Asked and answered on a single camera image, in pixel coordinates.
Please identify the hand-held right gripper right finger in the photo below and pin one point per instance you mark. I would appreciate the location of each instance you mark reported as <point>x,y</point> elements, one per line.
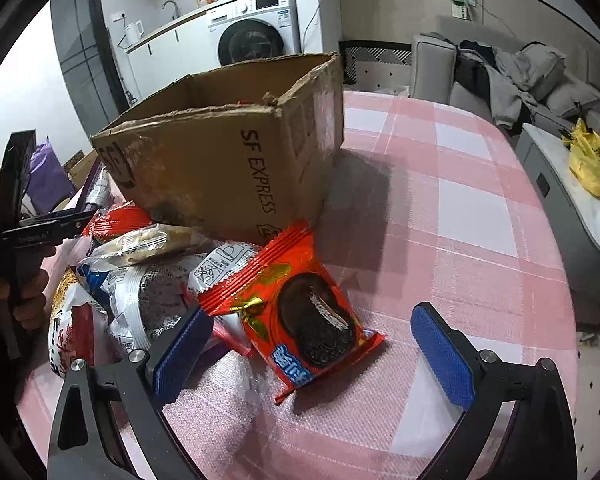
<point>442,355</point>

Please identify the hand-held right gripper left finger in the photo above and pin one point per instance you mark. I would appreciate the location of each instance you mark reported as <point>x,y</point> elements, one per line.
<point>180,355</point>

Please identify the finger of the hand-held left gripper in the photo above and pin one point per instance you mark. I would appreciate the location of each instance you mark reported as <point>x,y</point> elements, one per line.
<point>60,227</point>

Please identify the red snack packet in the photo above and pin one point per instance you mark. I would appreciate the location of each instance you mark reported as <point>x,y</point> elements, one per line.
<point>117,220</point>

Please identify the blue and white snack packet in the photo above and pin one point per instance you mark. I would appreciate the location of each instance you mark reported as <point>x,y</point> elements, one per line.
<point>92,280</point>

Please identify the silver printed snack packet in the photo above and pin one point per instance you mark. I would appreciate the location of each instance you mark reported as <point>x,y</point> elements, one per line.
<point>140,300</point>

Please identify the clear cracker packet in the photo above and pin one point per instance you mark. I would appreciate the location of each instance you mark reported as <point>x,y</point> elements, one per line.
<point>140,245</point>

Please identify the red and white snack bag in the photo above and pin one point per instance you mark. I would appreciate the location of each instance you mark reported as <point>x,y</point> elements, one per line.
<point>72,325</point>

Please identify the red chocolate pie packet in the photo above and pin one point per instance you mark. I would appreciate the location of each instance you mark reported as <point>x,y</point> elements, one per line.
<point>300,310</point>

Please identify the brown cardboard box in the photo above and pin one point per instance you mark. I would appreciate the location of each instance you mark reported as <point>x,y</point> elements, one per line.
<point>205,160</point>

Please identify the person's left hand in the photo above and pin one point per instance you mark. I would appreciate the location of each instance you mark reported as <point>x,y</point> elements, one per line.
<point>32,305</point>

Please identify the purple bag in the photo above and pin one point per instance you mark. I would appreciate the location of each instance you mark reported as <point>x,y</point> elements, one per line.
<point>47,180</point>

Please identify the silver purple-edged snack packet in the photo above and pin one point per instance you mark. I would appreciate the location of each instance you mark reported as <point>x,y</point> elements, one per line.
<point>97,190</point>

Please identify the small cardboard box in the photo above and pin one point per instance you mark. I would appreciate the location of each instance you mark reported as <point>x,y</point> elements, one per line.
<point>82,167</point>

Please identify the dark glass door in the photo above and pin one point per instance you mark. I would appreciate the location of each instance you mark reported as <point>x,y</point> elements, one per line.
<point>87,60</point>

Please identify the pink plaid tablecloth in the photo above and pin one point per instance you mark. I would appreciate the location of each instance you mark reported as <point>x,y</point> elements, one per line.
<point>455,185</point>

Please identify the grey coffee table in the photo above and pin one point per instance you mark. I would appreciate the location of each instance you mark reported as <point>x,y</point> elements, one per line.
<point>560,230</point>

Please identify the white electric kettle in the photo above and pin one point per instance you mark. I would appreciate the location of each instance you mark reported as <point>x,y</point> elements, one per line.
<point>132,31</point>

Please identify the white counter cabinet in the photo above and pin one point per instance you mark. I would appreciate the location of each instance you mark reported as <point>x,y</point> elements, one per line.
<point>170,55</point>

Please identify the curved metal faucet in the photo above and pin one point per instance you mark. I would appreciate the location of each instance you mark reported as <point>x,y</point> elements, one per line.
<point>172,7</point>

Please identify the yellow plastic bag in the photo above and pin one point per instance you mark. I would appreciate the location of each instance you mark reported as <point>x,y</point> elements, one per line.
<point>587,160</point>

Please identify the pile of grey clothes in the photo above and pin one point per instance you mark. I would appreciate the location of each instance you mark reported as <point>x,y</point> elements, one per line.
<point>510,80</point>

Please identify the white washing machine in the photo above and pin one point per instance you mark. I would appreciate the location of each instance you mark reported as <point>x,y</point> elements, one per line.
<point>260,25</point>

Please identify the grey sofa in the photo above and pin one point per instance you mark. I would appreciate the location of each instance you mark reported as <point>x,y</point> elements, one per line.
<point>435,70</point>

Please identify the white wall power strip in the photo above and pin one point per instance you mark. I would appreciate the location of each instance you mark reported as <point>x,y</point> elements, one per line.
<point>460,5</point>

